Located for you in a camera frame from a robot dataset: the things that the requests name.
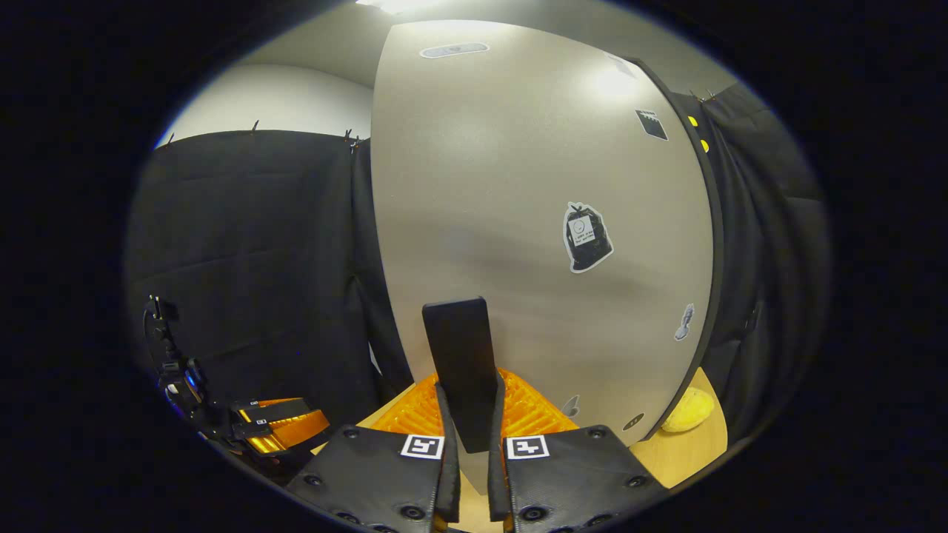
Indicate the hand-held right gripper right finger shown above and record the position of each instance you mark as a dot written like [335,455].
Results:
[498,481]

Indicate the black backdrop cloth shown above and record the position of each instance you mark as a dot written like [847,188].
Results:
[244,244]

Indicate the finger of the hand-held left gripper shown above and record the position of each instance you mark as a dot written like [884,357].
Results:
[292,433]
[278,411]

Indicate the ceiling light panel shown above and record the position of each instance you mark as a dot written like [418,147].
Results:
[400,5]

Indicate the light grey cabinet door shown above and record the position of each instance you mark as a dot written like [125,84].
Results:
[481,185]

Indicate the yellow plush toy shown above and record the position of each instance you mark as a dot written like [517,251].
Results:
[689,412]

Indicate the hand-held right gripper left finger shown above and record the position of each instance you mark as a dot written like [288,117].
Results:
[449,481]

